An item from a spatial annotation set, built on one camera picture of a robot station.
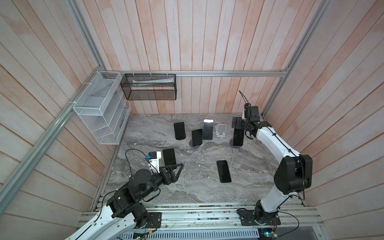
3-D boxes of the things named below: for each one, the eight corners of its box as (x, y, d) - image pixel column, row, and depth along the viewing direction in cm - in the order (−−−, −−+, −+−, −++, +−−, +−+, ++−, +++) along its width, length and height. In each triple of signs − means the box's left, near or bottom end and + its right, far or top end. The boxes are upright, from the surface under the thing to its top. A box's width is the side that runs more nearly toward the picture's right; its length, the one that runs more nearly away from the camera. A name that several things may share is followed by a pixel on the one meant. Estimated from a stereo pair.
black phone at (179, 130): (176, 141, 107) (175, 128, 95) (175, 136, 109) (173, 123, 97) (185, 139, 108) (185, 126, 96) (184, 135, 110) (183, 121, 98)
